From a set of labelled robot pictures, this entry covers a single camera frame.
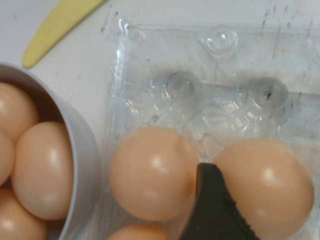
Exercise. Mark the clear plastic egg tray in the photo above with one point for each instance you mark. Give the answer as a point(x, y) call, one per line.
point(225, 75)

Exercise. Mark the yellow plastic knife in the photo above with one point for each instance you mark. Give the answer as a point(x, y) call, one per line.
point(55, 27)

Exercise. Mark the grey round bowl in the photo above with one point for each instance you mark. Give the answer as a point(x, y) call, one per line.
point(85, 160)

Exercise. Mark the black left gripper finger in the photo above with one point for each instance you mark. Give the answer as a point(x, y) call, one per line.
point(212, 207)

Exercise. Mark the tan plastic egg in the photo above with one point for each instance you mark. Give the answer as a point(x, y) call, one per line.
point(5, 157)
point(42, 170)
point(137, 233)
point(150, 175)
point(15, 110)
point(17, 220)
point(270, 180)

